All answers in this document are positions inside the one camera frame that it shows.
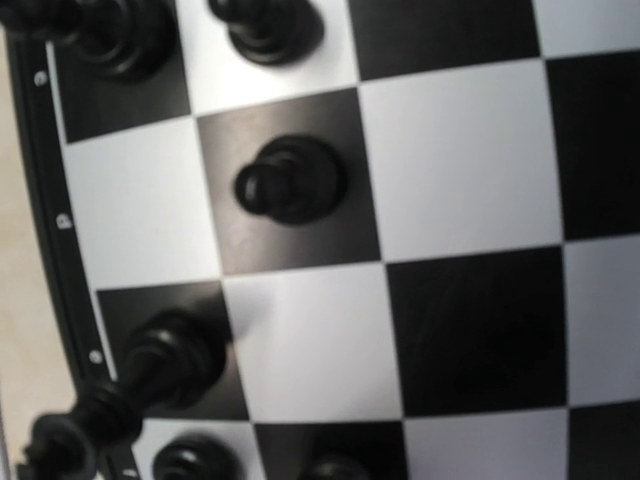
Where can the black white chessboard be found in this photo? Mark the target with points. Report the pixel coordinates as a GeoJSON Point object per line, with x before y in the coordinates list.
{"type": "Point", "coordinates": [470, 310]}

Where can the black chess piece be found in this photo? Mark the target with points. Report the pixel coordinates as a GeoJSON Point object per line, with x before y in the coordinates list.
{"type": "Point", "coordinates": [196, 457]}
{"type": "Point", "coordinates": [270, 33]}

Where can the black pawn file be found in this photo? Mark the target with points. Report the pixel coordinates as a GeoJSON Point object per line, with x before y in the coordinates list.
{"type": "Point", "coordinates": [293, 180]}

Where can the black chess bishop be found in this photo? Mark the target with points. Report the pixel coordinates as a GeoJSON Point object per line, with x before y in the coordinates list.
{"type": "Point", "coordinates": [123, 40]}

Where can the black king piece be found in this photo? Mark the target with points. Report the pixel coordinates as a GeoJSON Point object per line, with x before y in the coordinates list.
{"type": "Point", "coordinates": [173, 360]}

